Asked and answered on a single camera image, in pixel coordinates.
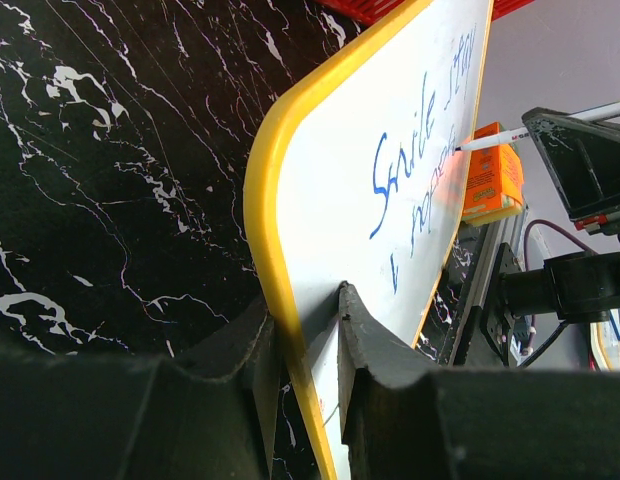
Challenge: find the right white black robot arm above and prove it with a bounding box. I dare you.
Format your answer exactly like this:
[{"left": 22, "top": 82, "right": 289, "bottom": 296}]
[{"left": 501, "top": 105, "right": 620, "bottom": 323}]

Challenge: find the white blue whiteboard marker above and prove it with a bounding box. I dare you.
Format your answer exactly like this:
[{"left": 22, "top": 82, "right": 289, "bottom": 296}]
[{"left": 456, "top": 101, "right": 620, "bottom": 151}]

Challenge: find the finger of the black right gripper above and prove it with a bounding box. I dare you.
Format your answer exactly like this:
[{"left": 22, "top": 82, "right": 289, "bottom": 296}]
[{"left": 522, "top": 108, "right": 620, "bottom": 235}]

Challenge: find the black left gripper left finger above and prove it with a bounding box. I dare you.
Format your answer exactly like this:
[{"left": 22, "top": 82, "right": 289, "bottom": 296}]
[{"left": 0, "top": 297, "right": 280, "bottom": 479}]

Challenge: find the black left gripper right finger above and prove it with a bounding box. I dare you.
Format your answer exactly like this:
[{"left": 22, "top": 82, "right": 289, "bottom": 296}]
[{"left": 338, "top": 283, "right": 620, "bottom": 479}]

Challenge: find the yellow framed whiteboard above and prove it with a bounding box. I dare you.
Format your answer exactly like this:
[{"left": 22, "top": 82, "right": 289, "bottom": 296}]
[{"left": 244, "top": 0, "right": 493, "bottom": 479}]

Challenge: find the red plastic shopping basket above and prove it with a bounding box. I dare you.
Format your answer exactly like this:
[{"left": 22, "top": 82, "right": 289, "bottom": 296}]
[{"left": 317, "top": 0, "right": 533, "bottom": 26}]

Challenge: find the orange sponge package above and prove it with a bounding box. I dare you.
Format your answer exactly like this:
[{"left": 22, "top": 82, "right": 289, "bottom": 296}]
[{"left": 461, "top": 144, "right": 524, "bottom": 226}]

